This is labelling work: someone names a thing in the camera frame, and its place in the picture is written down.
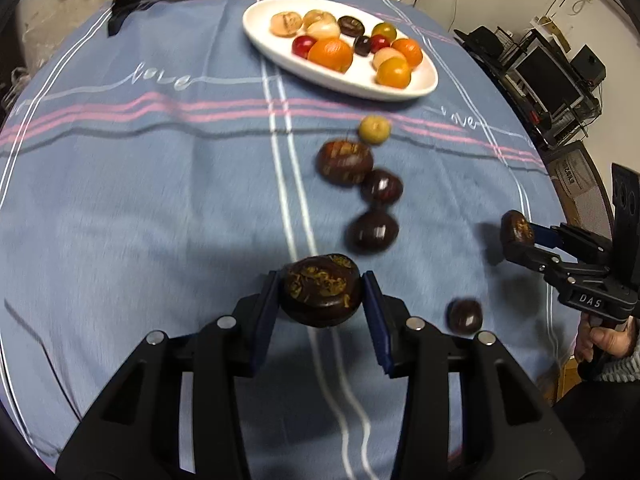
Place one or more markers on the small dark purple fruit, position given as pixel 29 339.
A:
pixel 362 45

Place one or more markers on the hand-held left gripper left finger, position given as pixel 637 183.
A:
pixel 263 332

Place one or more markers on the blue striped tablecloth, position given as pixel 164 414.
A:
pixel 150 210

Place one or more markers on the black metal rack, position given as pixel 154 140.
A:
pixel 545 125

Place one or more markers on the small dark flecked fruit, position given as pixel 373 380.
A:
pixel 517 229

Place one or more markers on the yellow green round fruit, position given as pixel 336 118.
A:
pixel 374 129

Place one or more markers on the computer monitor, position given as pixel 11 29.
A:
pixel 547 80

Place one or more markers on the pale peeled round fruit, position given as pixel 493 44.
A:
pixel 319 16

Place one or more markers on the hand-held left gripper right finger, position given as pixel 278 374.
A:
pixel 377 332

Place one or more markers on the green yellow tomato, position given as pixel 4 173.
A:
pixel 384 29

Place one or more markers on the black hat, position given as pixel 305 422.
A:
pixel 482 37

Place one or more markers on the person's right hand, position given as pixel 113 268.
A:
pixel 600 342

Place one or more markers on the white oval plate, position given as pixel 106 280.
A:
pixel 360 80

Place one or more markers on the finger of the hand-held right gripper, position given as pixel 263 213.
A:
pixel 530 257
pixel 547 236

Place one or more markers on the black speaker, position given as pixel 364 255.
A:
pixel 589 67

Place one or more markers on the brown cardboard box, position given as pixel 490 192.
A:
pixel 575 170

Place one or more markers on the dark brown chestnut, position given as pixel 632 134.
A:
pixel 372 230
pixel 350 25
pixel 381 186
pixel 465 316

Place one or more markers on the large dark flecked fruit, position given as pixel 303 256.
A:
pixel 320 290
pixel 345 162

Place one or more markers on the large orange citrus fruit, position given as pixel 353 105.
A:
pixel 330 54

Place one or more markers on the small orange citrus fruit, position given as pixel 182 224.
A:
pixel 408 50

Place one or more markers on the pale pink round fruit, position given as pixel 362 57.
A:
pixel 384 55
pixel 323 31

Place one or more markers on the person's right forearm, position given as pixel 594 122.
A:
pixel 622 367

